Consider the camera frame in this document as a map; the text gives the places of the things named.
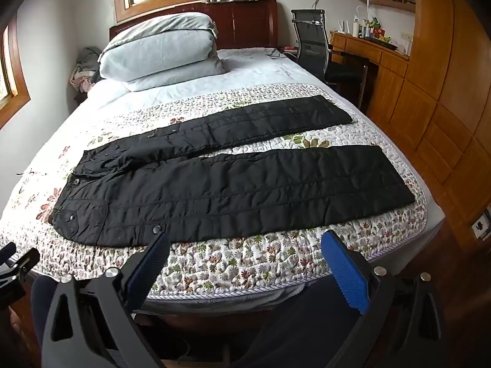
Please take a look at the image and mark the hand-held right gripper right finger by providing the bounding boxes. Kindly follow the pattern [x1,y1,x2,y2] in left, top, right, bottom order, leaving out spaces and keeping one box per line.
[321,230,450,368]

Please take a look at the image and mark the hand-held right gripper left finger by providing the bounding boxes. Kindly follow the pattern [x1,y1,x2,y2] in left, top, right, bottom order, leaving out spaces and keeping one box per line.
[40,232,172,368]

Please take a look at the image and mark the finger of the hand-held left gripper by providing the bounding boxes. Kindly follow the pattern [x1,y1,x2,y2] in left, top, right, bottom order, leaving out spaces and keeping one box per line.
[0,248,41,289]
[0,242,17,264]

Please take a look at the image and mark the black quilted pants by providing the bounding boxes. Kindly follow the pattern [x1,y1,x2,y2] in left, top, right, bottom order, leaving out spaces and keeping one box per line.
[52,94,417,248]

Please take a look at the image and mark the person's right leg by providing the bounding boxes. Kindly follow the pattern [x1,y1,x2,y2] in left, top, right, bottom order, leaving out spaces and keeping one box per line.
[230,280,365,368]

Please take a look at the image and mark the floral quilted bedspread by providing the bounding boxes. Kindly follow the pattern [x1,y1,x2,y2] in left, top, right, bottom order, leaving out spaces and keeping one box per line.
[0,82,428,301]

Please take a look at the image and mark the wooden framed side window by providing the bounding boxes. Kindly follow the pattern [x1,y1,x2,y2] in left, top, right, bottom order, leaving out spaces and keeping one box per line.
[0,15,31,129]

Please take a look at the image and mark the pile of clothes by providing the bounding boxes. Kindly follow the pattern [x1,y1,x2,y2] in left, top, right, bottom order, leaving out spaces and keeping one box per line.
[69,46,104,94]

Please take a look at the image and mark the wooden desk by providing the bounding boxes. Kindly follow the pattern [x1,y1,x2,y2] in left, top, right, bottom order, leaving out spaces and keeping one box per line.
[330,31,411,123]

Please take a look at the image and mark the stacked grey pillows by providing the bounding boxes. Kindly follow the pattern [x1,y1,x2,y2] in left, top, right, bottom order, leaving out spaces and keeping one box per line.
[98,12,227,93]

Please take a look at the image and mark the wooden wardrobe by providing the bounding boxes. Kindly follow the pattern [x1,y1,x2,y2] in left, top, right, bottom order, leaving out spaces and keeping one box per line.
[384,0,491,246]

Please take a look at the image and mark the light blue bed sheet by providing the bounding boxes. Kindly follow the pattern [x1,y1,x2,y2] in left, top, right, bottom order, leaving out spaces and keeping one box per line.
[75,47,447,246]

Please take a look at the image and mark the black mesh office chair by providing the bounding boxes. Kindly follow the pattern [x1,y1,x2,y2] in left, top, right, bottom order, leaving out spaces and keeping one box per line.
[290,9,371,108]

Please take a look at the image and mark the dark wooden bed headboard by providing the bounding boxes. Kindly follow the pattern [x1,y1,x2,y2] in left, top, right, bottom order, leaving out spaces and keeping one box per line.
[109,0,279,48]

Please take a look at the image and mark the wall power outlet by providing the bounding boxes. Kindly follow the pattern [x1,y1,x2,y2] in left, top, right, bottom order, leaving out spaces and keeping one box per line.
[471,209,491,240]

